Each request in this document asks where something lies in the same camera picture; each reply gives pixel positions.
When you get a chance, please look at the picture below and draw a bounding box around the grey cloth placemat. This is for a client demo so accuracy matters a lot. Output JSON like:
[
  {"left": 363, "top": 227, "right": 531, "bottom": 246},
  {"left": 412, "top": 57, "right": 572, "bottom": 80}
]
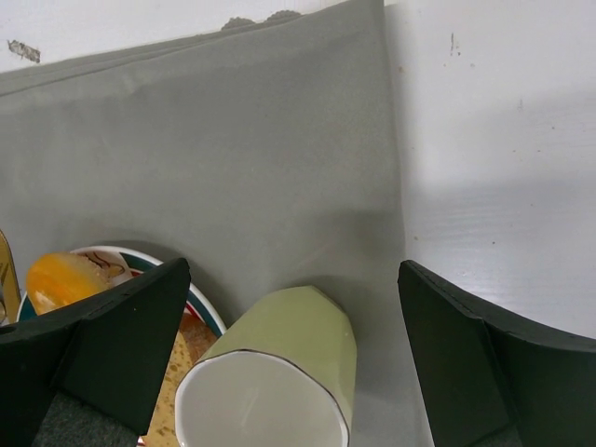
[{"left": 1, "top": 1, "right": 429, "bottom": 446}]

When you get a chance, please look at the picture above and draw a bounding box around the pale green ceramic mug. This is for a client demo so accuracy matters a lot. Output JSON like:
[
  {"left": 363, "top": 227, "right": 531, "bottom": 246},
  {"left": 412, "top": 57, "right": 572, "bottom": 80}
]
[{"left": 175, "top": 286, "right": 357, "bottom": 447}]

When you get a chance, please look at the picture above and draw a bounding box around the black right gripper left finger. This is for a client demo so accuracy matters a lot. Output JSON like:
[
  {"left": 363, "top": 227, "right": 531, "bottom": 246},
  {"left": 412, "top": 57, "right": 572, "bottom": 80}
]
[{"left": 1, "top": 258, "right": 191, "bottom": 446}]

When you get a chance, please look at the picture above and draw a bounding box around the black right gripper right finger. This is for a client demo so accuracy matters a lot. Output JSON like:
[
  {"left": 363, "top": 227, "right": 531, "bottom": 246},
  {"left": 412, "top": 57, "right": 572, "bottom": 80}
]
[{"left": 398, "top": 261, "right": 595, "bottom": 446}]

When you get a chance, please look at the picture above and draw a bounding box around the seeded bread slice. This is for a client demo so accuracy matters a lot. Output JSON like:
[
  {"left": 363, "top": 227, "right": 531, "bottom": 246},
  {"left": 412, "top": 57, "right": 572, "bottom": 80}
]
[{"left": 142, "top": 313, "right": 217, "bottom": 446}]

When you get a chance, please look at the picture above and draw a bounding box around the orange glazed donut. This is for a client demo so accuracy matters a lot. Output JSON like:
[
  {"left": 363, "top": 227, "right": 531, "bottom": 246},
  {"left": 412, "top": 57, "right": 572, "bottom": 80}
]
[{"left": 25, "top": 252, "right": 112, "bottom": 316}]

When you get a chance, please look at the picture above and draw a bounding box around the white plate teal red rim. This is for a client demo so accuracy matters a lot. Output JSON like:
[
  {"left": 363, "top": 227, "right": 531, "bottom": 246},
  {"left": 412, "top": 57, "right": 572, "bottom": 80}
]
[{"left": 16, "top": 245, "right": 228, "bottom": 337}]

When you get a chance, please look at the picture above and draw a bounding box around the gold knife green handle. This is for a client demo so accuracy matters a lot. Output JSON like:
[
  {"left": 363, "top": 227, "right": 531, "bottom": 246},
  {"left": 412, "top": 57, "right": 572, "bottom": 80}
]
[{"left": 1, "top": 233, "right": 21, "bottom": 324}]

